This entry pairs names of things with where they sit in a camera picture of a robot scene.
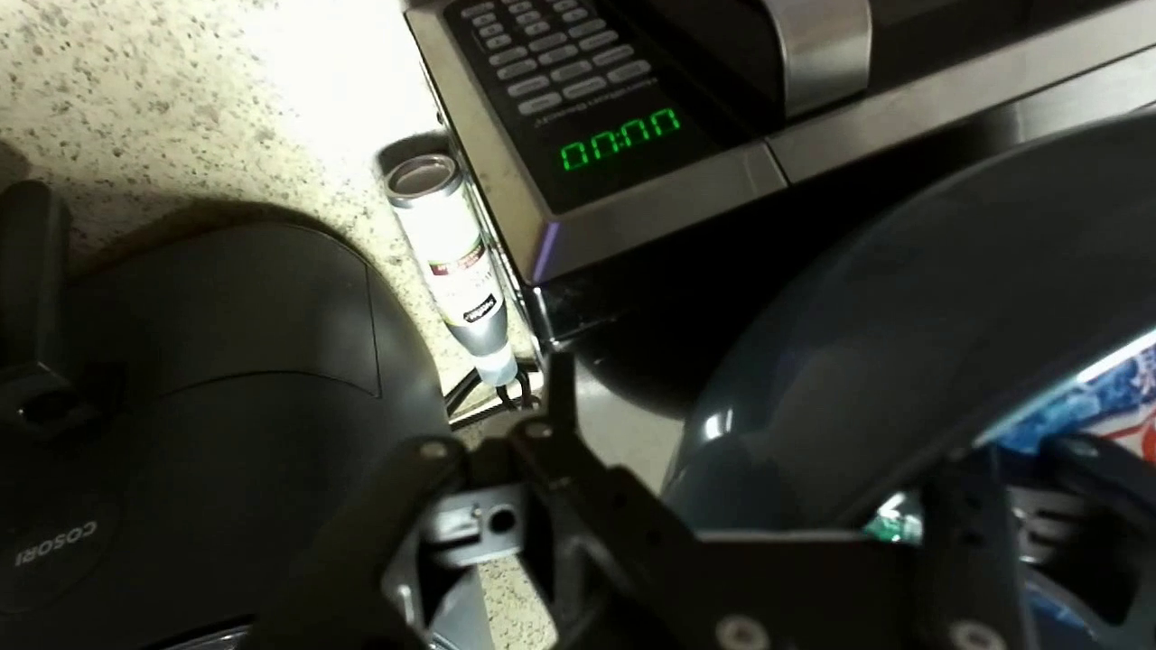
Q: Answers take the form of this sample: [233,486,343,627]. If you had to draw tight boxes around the colourful packet in bowl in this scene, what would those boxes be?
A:
[973,333,1156,486]

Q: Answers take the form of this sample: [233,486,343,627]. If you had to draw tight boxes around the white labelled spice bottle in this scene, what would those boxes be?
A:
[373,126,548,397]

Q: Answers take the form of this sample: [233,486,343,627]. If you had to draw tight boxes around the black air fryer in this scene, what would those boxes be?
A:
[0,178,488,650]

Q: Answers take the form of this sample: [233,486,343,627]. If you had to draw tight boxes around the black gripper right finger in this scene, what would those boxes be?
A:
[912,444,1055,650]

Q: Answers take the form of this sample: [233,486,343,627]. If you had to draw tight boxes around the blue bowl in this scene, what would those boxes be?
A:
[656,110,1156,650]

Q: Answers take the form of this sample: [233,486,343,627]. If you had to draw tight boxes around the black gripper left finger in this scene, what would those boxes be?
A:
[267,349,693,650]

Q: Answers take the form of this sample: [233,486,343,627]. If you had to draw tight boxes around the silver microwave oven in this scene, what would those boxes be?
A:
[402,0,1156,426]

